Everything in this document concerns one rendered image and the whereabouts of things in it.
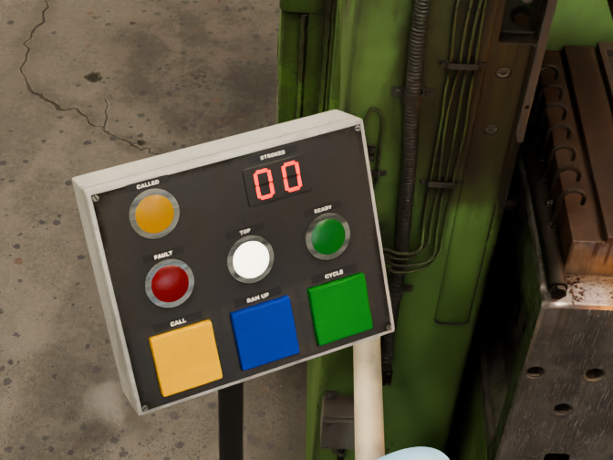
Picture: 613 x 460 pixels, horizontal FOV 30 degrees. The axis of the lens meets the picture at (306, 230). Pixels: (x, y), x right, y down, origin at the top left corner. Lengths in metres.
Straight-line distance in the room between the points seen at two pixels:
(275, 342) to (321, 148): 0.24
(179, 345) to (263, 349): 0.11
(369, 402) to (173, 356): 0.51
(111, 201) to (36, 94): 2.04
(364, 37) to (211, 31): 2.02
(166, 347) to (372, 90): 0.46
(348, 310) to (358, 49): 0.34
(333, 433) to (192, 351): 0.75
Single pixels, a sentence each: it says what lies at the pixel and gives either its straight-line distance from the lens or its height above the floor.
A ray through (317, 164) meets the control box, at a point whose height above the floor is 1.17.
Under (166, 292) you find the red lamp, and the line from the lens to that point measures 1.32.
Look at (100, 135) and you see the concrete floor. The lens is 3.15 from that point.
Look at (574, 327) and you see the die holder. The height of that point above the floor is 0.87.
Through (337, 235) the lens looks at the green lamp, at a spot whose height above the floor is 1.09.
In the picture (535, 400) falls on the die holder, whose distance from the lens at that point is 1.76.
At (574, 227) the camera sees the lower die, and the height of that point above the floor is 0.98.
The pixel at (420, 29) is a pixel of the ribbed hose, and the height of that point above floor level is 1.23.
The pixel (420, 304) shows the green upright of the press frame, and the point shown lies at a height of 0.67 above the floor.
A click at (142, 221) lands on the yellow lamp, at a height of 1.16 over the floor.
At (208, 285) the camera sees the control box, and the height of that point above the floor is 1.08.
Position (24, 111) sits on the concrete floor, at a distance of 3.25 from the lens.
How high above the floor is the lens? 2.09
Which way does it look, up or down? 46 degrees down
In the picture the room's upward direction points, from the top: 4 degrees clockwise
